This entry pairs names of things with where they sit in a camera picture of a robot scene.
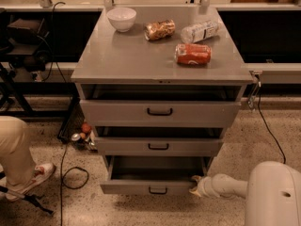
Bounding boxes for black floor cable loop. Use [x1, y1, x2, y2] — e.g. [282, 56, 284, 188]
[58, 143, 90, 226]

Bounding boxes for gold crumpled snack can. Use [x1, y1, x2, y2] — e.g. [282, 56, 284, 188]
[144, 20, 176, 40]

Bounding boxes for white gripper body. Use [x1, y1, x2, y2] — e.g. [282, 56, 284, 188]
[198, 177, 216, 198]

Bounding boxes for pile of toy food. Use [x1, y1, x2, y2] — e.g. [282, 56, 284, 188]
[71, 122, 97, 152]

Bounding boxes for clear plastic water bottle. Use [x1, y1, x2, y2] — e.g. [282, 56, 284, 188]
[181, 20, 219, 43]

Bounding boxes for grey top drawer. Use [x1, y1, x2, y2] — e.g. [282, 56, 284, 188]
[80, 100, 241, 128]

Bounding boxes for person leg beige trousers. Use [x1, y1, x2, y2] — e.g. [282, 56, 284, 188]
[0, 116, 36, 187]

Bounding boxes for grey middle drawer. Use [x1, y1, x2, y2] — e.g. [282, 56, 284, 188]
[95, 137, 223, 156]

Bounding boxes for grey drawer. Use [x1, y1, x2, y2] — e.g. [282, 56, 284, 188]
[95, 137, 223, 156]
[80, 100, 241, 128]
[101, 155, 213, 196]

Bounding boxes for grey metal drawer cabinet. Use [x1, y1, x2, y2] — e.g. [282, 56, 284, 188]
[71, 5, 254, 162]

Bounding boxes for grey bottom drawer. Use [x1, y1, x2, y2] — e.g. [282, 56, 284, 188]
[101, 155, 213, 196]

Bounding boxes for white red sneaker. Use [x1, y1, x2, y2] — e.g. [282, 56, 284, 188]
[8, 163, 55, 194]

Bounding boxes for black tripod leg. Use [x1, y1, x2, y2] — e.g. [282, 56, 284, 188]
[0, 186, 53, 215]

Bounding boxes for black camera equipment stand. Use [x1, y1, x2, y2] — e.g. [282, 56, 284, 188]
[0, 8, 53, 117]

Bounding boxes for white ceramic bowl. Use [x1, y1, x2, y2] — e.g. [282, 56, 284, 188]
[106, 8, 136, 32]

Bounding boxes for black power cable right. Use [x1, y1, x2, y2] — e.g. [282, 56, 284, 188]
[257, 88, 287, 165]

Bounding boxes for metal clamp bracket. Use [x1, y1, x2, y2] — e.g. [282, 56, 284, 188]
[247, 71, 262, 110]

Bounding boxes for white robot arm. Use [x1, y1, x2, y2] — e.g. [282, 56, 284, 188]
[189, 161, 301, 226]

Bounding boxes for red soda can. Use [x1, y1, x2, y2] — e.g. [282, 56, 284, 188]
[175, 43, 212, 65]

